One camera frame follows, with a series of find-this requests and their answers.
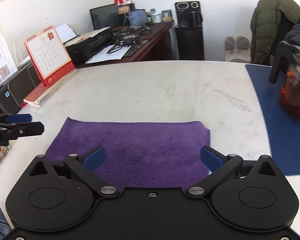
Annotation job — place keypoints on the blue bag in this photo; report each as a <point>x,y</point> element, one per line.
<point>138,17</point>

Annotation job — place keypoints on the red desk calendar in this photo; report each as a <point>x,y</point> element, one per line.
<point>50,55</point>

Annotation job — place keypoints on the grey seat cushion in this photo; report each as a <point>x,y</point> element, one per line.
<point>237,48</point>

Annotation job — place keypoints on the green padded jacket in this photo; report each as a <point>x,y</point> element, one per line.
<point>267,25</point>

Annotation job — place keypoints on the white printed wall sheet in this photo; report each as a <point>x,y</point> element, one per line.
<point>1,57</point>

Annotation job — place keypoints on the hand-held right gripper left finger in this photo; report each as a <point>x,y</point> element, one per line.
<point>95,157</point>

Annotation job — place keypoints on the white standing paper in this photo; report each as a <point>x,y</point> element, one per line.
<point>66,32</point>

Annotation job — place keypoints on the glass ashtray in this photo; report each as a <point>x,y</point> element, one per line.
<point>0,160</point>

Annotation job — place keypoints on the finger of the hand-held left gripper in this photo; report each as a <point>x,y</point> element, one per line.
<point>18,118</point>
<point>30,129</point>

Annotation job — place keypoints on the pink book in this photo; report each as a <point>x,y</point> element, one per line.
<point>40,95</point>

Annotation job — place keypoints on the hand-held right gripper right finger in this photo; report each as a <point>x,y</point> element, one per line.
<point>210,158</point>

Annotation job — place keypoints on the teal tin can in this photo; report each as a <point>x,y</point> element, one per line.
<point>153,11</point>

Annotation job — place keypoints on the purple towel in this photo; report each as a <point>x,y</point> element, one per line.
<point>140,142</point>

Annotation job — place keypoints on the small wooden nameplate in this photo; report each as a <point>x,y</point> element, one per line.
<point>124,10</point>

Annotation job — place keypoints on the black office machine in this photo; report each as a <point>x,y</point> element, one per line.
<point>15,90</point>

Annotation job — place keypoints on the black monitor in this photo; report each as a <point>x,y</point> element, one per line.
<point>105,17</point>

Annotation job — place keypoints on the black gadget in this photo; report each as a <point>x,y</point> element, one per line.
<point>131,36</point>

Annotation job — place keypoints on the black kettle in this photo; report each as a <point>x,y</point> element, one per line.
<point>195,18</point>

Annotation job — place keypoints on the white paper sheet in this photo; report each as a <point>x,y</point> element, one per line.
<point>102,57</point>

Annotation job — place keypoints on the white mug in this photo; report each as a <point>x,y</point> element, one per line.
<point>156,18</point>

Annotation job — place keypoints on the black printer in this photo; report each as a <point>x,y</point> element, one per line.
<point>90,47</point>

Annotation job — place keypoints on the black water dispenser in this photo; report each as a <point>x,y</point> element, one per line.
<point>190,42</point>

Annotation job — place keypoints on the glass teapot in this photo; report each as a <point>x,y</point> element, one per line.
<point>295,97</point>

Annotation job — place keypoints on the small red flags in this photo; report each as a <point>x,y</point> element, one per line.
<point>118,0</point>

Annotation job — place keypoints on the dark wooden desk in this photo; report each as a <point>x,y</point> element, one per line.
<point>152,42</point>

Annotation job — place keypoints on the green tea box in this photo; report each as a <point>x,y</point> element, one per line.
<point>166,15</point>

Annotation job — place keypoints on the blue table mat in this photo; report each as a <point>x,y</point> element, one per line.
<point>285,142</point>

